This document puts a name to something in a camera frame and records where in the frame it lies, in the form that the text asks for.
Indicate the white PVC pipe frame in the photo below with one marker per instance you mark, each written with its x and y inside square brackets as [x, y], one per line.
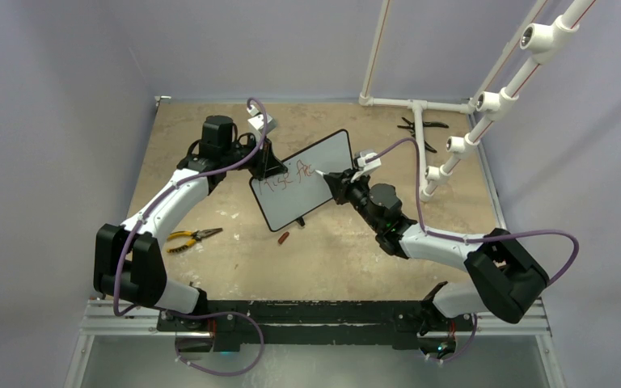
[541, 41]

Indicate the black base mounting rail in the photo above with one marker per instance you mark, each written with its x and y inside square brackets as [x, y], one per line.
[401, 325]

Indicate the red marker cap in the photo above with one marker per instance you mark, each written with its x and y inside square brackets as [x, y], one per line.
[282, 239]

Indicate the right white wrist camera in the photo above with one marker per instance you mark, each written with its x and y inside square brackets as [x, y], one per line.
[366, 162]

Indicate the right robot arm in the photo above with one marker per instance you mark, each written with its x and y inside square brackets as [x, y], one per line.
[504, 278]

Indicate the aluminium extrusion frame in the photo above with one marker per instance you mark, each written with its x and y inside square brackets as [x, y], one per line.
[98, 321]

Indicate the yellow-handled pliers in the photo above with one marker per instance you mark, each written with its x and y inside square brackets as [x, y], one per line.
[192, 238]

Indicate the small black-framed whiteboard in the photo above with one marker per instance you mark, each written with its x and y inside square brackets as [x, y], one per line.
[283, 199]

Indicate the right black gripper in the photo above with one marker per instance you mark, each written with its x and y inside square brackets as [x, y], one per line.
[338, 181]

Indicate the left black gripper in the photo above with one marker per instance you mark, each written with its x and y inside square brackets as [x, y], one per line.
[270, 166]

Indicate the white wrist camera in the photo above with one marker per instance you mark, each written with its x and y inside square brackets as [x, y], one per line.
[366, 162]
[256, 122]

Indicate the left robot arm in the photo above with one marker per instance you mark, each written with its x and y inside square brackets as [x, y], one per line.
[129, 258]

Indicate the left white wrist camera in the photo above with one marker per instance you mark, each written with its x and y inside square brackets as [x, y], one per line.
[256, 122]

